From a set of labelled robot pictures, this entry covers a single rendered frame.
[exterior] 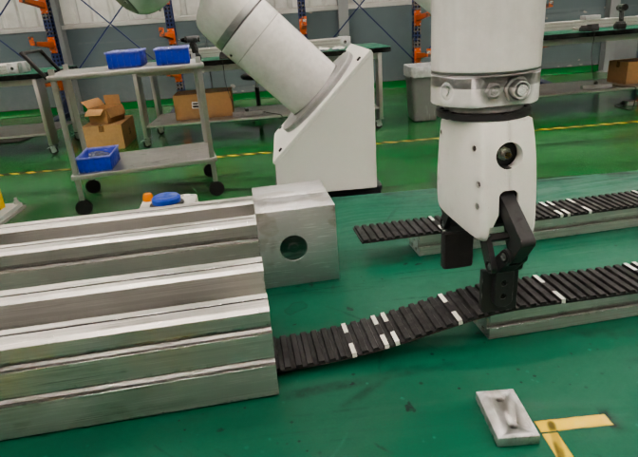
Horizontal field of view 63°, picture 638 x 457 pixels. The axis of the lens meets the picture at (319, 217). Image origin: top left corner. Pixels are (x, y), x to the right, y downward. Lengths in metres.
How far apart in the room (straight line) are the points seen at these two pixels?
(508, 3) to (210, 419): 0.38
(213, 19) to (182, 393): 0.67
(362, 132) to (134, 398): 0.61
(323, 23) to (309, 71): 7.11
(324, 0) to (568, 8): 3.63
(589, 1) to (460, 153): 8.84
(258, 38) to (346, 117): 0.20
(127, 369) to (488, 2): 0.38
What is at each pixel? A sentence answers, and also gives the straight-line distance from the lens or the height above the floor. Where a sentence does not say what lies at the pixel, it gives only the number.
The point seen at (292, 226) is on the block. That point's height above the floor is 0.85.
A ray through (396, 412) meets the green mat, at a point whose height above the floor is 0.78.
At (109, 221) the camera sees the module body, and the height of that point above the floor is 0.86.
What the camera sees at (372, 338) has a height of 0.79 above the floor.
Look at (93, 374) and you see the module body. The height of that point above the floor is 0.83.
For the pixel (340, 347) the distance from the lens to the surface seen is 0.49.
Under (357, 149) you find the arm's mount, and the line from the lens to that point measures 0.92.
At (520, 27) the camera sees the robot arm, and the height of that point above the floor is 1.06.
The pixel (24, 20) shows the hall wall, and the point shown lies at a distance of 8.83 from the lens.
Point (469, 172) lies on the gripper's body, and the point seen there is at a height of 0.95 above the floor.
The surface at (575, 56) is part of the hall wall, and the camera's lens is 9.23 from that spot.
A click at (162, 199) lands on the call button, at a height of 0.85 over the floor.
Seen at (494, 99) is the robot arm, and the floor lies 1.01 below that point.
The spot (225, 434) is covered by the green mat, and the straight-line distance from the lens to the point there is 0.44.
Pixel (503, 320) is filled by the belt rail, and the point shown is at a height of 0.80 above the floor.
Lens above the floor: 1.07
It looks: 21 degrees down
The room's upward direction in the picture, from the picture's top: 4 degrees counter-clockwise
